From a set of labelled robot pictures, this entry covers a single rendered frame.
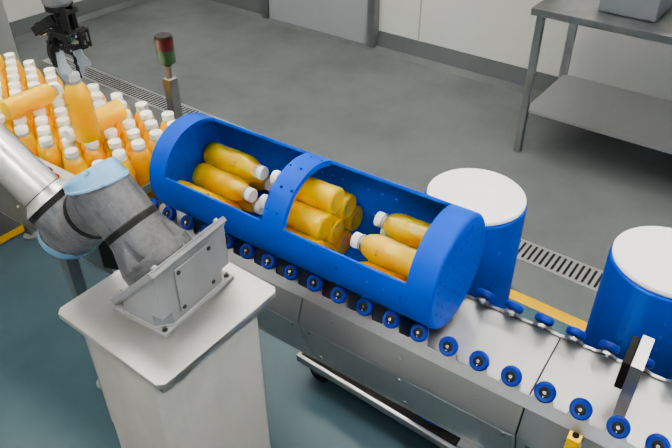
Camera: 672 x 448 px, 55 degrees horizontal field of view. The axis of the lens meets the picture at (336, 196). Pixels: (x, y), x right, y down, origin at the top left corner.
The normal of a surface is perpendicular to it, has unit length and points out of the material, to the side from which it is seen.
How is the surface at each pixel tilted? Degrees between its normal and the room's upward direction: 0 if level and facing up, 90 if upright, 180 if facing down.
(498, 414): 70
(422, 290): 75
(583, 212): 0
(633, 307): 90
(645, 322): 90
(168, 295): 90
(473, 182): 0
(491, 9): 90
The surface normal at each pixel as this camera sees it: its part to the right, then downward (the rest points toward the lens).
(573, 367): 0.00, -0.82
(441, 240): -0.26, -0.51
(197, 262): 0.84, 0.30
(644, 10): -0.63, 0.44
